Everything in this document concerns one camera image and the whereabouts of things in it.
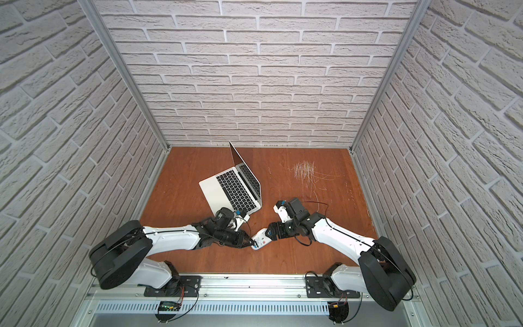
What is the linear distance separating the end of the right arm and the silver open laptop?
0.67 ft

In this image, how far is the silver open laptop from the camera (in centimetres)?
97

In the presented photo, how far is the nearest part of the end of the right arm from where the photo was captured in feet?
2.06
